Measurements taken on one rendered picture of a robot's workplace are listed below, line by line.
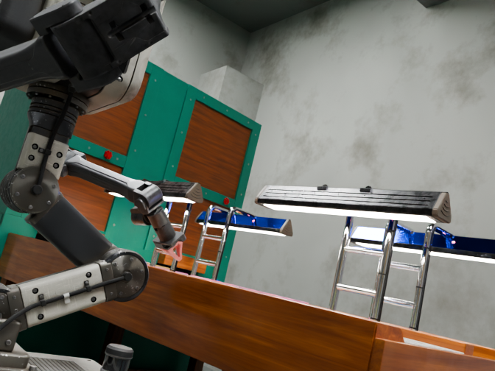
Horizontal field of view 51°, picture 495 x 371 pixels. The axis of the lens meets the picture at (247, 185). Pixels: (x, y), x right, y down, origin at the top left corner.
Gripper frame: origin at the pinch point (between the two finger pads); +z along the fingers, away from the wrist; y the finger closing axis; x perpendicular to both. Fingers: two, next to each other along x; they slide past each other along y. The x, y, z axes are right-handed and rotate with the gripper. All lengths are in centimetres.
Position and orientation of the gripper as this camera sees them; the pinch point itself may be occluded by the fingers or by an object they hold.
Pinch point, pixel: (179, 258)
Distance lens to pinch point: 178.3
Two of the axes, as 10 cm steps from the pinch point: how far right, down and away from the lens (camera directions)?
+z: 3.5, 8.4, 4.2
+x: -6.1, 5.5, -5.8
